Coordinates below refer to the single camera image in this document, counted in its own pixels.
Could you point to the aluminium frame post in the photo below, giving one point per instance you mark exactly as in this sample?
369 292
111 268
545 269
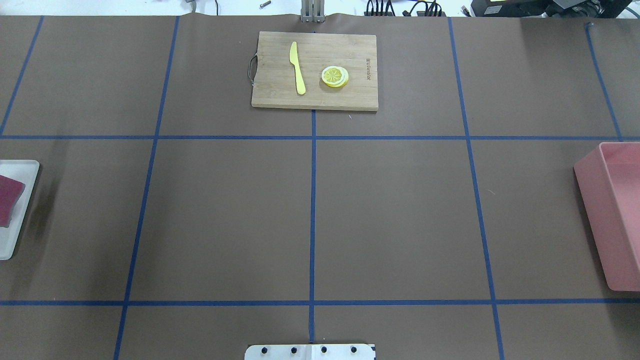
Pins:
313 11

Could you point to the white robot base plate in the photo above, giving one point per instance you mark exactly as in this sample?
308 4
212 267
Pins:
332 351

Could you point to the yellow lemon slices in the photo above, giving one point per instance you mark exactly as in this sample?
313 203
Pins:
335 76

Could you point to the yellow plastic knife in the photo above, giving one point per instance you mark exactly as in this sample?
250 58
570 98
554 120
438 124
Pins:
300 86

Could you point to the bamboo cutting board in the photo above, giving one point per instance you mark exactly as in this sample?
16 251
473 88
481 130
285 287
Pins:
274 79

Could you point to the pink towel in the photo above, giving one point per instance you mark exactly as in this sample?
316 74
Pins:
10 192

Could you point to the black power strip with cables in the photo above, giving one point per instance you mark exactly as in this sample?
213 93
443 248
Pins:
414 9

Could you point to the white rectangular tray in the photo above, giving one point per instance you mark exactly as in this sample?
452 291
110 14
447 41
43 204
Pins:
24 171

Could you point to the pink plastic bin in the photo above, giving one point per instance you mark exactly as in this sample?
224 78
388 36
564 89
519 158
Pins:
609 182

